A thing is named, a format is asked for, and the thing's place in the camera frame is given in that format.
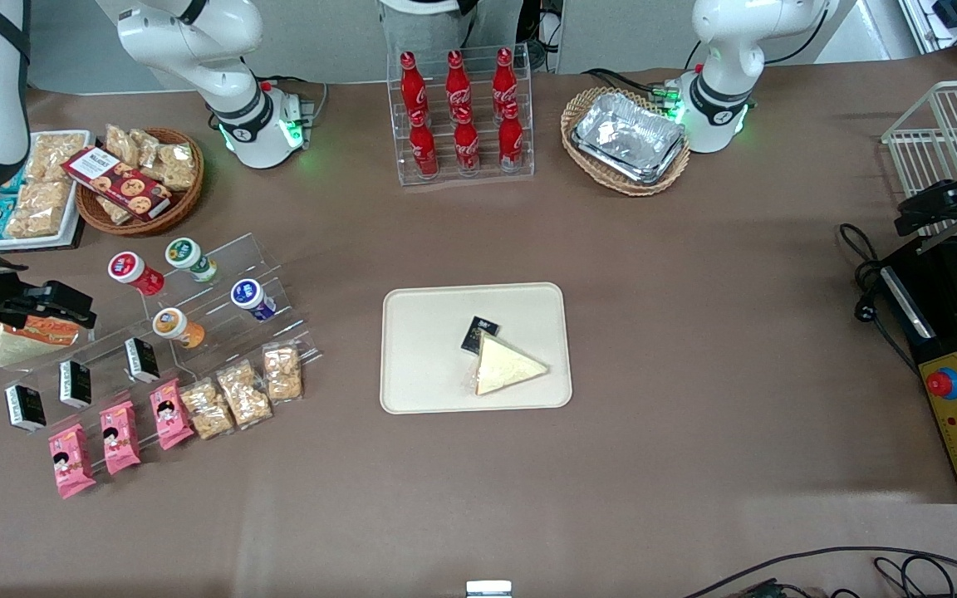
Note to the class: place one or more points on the red gum bottle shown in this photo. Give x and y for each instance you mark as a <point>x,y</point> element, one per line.
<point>134,272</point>

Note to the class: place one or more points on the clear acrylic stepped stand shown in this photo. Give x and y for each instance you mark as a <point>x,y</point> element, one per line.
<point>229,332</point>

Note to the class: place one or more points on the clear peanut snack packet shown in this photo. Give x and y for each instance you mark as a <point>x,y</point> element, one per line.
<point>207,409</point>
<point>243,394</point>
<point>283,374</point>
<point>121,143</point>
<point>169,162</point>

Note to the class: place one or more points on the blue gum bottle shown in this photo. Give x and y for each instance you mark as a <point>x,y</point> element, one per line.
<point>252,299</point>

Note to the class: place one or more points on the red cookie box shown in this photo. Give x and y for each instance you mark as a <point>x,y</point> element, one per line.
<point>117,183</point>

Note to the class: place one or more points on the light wicker basket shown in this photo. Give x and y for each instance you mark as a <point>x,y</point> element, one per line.
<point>603,184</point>

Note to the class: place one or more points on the teal snack box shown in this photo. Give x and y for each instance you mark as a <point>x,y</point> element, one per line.
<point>1,218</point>

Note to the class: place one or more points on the pink snack packet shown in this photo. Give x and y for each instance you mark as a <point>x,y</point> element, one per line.
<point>171,415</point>
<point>120,438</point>
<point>71,461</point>

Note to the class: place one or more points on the green gum bottle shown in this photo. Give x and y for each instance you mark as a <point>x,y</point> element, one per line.
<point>189,257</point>

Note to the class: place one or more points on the peanut brittle packet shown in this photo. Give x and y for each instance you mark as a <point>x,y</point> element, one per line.
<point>40,209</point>
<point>59,156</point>

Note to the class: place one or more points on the small black box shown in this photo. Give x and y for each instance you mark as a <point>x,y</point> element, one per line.
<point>478,335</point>
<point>143,360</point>
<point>26,408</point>
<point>76,383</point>

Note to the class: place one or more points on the aluminium foil tray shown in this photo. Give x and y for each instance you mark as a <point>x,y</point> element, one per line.
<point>628,133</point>
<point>653,176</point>

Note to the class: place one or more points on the wrapped triangle sandwich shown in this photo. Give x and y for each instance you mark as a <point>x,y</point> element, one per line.
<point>26,345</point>
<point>507,368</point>

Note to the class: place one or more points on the red emergency stop button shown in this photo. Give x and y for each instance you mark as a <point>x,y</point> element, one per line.
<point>944,383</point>

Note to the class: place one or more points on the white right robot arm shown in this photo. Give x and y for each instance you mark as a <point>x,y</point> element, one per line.
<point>188,41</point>

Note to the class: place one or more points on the brown wicker basket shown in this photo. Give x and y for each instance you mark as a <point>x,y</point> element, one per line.
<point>184,208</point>

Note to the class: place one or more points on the orange gum bottle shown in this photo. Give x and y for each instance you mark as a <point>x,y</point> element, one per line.
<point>176,326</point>

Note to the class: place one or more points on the red cola bottle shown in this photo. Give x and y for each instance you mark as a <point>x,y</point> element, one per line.
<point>413,87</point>
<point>504,83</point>
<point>511,141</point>
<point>458,83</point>
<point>424,149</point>
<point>467,145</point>

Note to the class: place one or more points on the clear acrylic bottle rack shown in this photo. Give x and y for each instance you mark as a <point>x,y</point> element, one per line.
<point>395,166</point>

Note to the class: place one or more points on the beige plastic tray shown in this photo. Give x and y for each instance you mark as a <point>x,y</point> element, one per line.
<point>429,357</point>

